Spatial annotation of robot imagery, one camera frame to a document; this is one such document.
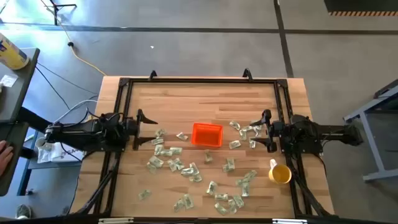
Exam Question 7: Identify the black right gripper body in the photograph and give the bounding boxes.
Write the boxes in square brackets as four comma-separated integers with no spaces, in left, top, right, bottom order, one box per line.
[267,121,284,141]

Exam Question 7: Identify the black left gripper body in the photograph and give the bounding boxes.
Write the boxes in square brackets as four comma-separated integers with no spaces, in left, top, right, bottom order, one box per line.
[125,119,140,138]

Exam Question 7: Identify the orange plastic basket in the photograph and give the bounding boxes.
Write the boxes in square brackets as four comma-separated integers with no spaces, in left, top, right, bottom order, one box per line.
[190,122,224,148]

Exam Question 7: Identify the yellow mug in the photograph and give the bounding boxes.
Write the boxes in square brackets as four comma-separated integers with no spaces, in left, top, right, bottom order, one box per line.
[268,158,293,185]

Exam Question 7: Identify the white printed plastic bag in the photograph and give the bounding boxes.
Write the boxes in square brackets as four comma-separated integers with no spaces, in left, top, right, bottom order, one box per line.
[37,141,86,164]

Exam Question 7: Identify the white paper cup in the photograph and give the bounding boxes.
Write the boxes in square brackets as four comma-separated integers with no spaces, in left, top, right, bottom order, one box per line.
[34,137,52,152]

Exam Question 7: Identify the grey metal cart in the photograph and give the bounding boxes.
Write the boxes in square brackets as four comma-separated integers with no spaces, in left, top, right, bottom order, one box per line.
[343,79,398,183]

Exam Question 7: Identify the black desk support beam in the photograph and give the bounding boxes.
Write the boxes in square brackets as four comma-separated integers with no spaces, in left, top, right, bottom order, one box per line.
[17,106,53,135]

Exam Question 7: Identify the black desk panel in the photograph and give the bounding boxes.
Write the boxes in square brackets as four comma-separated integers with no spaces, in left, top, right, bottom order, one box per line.
[0,121,30,197]

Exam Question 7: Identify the dark grey desk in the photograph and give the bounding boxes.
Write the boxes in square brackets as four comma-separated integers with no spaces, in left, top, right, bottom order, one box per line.
[0,47,41,124]

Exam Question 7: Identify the blue metal shelf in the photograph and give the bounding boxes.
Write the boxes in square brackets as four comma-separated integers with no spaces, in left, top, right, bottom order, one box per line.
[17,130,82,197]

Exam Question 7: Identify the person's hand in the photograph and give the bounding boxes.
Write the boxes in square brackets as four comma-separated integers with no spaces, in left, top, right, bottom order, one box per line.
[0,140,14,177]

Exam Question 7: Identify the white paper note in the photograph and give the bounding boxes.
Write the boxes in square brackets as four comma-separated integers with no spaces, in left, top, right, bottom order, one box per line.
[0,73,19,88]

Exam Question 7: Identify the person's shoe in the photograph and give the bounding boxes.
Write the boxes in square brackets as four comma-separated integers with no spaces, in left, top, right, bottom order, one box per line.
[15,203,32,220]

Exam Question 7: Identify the black tripod stand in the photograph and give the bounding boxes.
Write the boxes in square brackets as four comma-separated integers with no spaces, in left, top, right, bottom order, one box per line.
[48,0,78,26]

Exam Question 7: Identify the yellow wipes canister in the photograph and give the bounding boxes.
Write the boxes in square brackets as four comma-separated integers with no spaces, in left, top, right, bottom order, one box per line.
[0,32,30,71]

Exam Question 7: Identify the black mat hazard stripes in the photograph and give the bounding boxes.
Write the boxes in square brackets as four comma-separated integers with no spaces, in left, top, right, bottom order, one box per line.
[323,0,398,17]

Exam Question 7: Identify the black aluminium table frame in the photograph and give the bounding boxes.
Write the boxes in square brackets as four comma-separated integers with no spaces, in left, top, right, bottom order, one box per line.
[70,77,335,224]

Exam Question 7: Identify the silver metal bracket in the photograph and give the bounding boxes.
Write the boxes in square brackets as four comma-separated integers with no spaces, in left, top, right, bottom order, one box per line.
[272,218,308,224]
[98,217,135,224]

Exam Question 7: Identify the thin black cable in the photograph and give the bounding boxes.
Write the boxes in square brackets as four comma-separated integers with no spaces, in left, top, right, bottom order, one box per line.
[35,62,99,95]
[35,65,72,110]

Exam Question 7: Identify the yellow cable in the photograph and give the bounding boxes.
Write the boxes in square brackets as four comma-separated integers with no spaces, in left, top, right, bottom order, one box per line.
[39,0,108,77]

